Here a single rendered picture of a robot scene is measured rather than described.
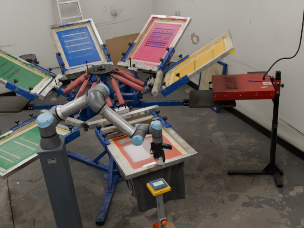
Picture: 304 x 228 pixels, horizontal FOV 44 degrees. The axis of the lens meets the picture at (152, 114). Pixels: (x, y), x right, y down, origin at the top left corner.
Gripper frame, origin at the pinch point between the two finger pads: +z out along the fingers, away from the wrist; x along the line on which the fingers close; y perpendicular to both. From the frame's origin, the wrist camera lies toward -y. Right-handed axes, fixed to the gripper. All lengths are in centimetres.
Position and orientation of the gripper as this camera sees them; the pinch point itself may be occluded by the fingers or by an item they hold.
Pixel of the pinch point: (162, 163)
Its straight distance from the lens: 283.4
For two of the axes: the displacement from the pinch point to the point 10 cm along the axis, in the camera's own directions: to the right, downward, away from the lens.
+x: 4.0, 3.8, -8.4
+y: -9.1, 2.5, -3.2
